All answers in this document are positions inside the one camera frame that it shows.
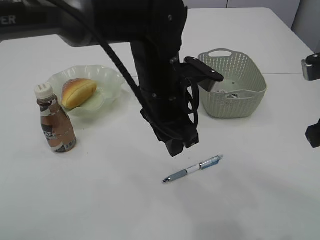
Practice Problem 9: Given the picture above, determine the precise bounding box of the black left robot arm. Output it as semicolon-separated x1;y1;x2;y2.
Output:
0;0;199;157

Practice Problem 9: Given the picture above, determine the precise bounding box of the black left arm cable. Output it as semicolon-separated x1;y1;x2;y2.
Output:
47;0;201;141

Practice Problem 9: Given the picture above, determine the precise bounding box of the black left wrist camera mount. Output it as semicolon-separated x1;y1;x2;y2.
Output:
180;56;224;92

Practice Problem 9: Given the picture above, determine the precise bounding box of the blue grey retractable pen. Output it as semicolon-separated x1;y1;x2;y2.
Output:
162;154;224;184

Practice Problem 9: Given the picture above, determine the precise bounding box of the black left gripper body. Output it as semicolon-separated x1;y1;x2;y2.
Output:
140;109;199;149

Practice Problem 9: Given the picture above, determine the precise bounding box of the grey-green woven plastic basket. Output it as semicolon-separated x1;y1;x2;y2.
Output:
198;48;267;119

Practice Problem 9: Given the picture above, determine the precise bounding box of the golden sugared bread roll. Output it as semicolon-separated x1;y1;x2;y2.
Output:
61;78;97;110

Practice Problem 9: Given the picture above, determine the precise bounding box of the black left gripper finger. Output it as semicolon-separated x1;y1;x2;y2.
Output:
165;139;184;157

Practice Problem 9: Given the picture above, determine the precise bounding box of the brown coffee drink bottle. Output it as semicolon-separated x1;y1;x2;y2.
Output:
34;82;77;153

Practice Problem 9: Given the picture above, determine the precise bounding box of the white pink paper ball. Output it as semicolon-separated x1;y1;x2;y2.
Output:
217;89;239;99

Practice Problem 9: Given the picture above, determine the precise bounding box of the pale green wavy glass plate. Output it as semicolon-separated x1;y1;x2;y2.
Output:
47;65;125;117

